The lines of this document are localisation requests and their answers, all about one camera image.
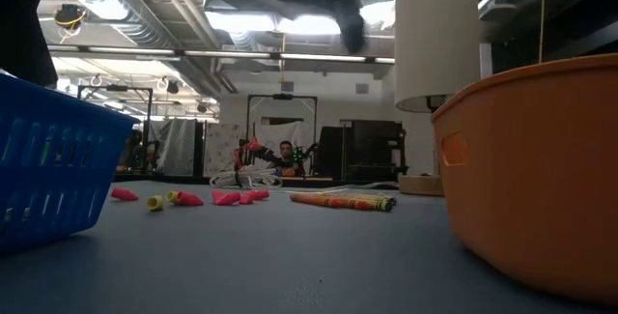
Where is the green crayon yellow wrapper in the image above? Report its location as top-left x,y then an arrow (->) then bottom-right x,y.
337,192 -> 398,213

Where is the white lamp wooden base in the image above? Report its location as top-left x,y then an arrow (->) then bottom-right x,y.
393,0 -> 483,198

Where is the white sheet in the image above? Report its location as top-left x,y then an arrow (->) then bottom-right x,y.
203,123 -> 242,176
153,118 -> 198,176

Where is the black cabinet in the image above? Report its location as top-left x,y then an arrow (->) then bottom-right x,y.
316,119 -> 407,184

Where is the black gantry frame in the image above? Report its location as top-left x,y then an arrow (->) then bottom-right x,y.
75,84 -> 155,175
244,93 -> 319,180

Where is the orange plastic bin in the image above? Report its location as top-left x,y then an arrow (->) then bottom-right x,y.
431,52 -> 618,308

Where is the person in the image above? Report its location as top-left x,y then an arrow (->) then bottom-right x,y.
277,139 -> 299,178

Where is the yellow hanging cord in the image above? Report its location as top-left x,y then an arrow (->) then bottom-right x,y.
538,0 -> 548,64

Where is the blue mesh basket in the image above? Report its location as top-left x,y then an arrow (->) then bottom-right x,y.
0,70 -> 141,257

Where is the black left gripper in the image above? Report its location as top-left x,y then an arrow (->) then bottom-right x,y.
0,0 -> 81,88

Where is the ceiling light rail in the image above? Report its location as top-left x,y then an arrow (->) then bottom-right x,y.
47,44 -> 396,65

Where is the white cloth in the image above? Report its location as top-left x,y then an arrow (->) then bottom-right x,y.
254,119 -> 316,170

